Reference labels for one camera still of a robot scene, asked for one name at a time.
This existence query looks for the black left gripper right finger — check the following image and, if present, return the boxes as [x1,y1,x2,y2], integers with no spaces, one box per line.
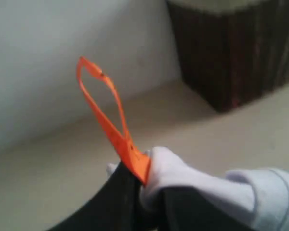
[158,187,251,231]

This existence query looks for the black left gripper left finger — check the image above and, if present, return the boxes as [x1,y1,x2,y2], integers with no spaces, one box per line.
[50,162,142,231]

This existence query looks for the white t-shirt with red logo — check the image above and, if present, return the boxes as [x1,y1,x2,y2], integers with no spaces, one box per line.
[106,146,289,231]

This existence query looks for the dark brown wicker basket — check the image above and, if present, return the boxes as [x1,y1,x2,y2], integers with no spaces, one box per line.
[166,0,289,112]

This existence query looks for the orange shirt neck label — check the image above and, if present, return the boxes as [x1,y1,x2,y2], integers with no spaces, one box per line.
[76,56,151,185]

